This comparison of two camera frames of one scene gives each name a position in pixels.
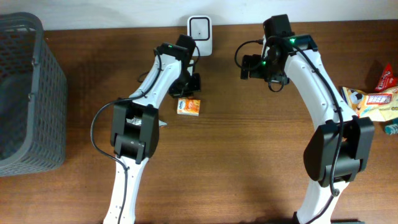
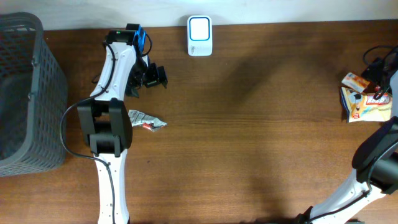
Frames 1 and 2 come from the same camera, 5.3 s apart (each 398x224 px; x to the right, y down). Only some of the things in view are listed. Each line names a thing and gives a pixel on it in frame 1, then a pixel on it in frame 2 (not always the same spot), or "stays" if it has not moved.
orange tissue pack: (187, 106) -> (355, 81)
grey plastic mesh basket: (33, 98) stays
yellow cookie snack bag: (381, 105) stays
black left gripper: (174, 91) -> (157, 76)
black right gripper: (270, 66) -> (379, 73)
